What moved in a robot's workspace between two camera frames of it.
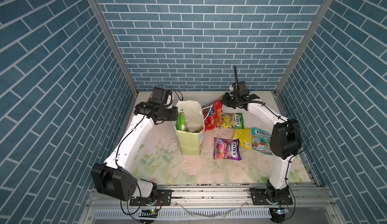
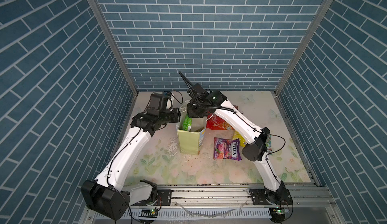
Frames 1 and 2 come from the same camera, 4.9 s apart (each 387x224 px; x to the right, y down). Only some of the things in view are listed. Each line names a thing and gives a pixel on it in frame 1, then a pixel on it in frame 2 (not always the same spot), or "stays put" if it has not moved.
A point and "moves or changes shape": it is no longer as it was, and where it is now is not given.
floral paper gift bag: (189, 123) stays put
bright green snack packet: (181, 120) moves or changes shape
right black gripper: (224, 99) to (190, 107)
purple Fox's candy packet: (227, 149) stays put
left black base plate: (164, 198) stays put
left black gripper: (174, 115) stays put
